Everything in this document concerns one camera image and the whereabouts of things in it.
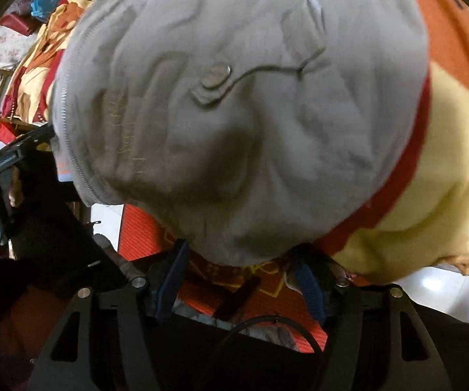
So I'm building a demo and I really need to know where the beige grey jacket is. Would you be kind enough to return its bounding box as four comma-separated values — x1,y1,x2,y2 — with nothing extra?
50,0,428,266

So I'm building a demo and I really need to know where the blue plastic bag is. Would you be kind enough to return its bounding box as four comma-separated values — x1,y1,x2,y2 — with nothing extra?
30,0,61,23

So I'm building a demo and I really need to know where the red hanging bag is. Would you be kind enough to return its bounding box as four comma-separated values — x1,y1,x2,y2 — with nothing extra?
0,12,42,36

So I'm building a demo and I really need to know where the orange red yellow blanket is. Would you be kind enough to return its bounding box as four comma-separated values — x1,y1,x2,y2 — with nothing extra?
0,0,469,294

